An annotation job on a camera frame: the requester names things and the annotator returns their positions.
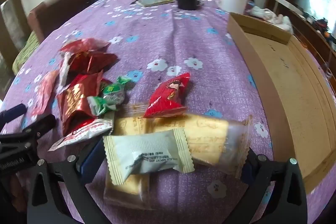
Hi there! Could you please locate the brown cardboard box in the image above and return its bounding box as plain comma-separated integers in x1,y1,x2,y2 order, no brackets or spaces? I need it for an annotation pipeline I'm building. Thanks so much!
227,12,336,194

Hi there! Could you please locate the brown chair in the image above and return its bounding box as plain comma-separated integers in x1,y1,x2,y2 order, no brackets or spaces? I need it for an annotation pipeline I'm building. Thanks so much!
28,0,95,43

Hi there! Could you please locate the thin booklet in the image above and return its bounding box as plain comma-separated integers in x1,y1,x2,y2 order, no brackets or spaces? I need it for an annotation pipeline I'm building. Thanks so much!
131,0,175,7

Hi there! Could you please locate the red cartoon snack packet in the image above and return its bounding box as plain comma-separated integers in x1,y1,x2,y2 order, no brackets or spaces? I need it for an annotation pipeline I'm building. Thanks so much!
144,72,191,118

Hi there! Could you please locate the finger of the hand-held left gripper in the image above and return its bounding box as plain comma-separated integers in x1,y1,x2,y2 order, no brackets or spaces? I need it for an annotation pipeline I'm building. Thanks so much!
22,114,57,139
0,105,27,125

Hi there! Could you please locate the clear biscuit packet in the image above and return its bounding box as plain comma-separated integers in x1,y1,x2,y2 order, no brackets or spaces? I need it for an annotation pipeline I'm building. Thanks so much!
113,109,254,178
103,174,153,211

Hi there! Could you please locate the red gold foil snack packet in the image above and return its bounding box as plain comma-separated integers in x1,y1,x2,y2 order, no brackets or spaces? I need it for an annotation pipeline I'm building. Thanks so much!
56,72,105,135

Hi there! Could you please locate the wooden door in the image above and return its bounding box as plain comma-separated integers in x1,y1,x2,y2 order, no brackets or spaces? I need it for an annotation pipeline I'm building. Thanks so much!
0,0,30,98

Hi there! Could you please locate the white crumpled cloth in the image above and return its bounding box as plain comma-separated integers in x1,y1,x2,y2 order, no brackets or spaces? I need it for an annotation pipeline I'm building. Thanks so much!
249,6,293,30

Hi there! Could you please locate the pink snack packet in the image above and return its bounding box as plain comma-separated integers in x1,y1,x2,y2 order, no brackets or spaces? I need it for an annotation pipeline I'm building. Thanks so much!
31,70,59,115

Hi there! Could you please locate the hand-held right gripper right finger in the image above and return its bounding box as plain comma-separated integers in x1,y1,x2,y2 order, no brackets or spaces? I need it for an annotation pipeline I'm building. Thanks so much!
231,147,307,224

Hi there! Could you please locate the green seat cushion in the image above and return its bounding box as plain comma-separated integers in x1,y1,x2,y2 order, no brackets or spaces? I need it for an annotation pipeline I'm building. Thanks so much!
12,31,40,75

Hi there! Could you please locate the cream white snack packet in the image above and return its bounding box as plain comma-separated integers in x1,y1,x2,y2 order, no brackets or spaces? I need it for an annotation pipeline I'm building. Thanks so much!
103,129,195,185

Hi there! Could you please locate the white red snack packet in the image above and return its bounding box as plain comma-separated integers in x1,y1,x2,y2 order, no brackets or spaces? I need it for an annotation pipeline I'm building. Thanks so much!
49,119,114,152

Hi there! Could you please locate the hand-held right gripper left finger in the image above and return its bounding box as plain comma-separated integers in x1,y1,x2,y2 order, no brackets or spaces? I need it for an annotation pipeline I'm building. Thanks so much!
26,138,111,224

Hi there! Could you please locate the purple floral tablecloth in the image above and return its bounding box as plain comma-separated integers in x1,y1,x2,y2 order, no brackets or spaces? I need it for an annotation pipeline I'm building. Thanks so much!
3,0,336,224

